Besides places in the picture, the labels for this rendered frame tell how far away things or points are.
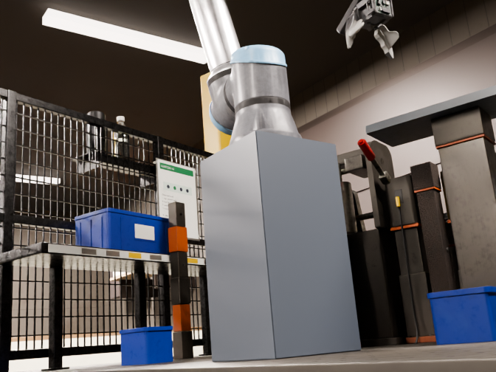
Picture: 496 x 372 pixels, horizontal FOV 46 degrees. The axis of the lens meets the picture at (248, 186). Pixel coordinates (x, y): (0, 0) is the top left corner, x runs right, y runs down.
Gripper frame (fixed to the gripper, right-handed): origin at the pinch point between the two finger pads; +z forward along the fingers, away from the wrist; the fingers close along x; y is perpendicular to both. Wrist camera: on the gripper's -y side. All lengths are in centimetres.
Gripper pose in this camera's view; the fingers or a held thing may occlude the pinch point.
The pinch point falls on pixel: (369, 55)
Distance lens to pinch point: 161.9
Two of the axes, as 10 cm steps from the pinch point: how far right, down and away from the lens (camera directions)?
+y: 4.9, -2.5, -8.3
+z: 0.6, 9.6, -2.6
